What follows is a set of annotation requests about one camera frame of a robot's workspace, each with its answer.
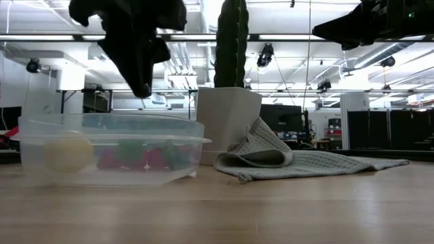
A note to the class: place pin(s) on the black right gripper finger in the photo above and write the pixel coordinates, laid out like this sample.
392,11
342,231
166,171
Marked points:
352,45
342,28

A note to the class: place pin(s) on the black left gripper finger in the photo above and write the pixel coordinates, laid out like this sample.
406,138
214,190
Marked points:
161,51
135,64

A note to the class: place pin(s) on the yellow lemon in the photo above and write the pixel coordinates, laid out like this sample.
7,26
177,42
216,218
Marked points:
68,152

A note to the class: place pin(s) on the clear plastic tupperware container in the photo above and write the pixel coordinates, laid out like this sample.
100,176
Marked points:
51,122

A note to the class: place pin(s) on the black background table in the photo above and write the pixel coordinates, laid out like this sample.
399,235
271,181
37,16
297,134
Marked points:
135,91

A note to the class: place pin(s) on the black ceiling spotlight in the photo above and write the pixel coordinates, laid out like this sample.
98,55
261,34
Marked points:
265,55
33,65
387,61
323,84

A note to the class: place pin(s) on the green cactus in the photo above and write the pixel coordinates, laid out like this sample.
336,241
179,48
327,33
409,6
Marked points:
230,44

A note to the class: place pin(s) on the white faceted plant pot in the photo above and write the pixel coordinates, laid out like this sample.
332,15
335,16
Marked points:
227,118

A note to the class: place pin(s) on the black cabinet row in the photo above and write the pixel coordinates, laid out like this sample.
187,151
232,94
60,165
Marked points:
400,128

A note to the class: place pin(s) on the black monitor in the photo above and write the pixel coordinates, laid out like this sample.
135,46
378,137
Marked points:
10,117
281,118

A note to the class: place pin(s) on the grey waffle cloth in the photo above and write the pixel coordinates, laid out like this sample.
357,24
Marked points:
305,162

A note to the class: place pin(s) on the red bar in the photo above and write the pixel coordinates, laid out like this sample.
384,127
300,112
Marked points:
10,133

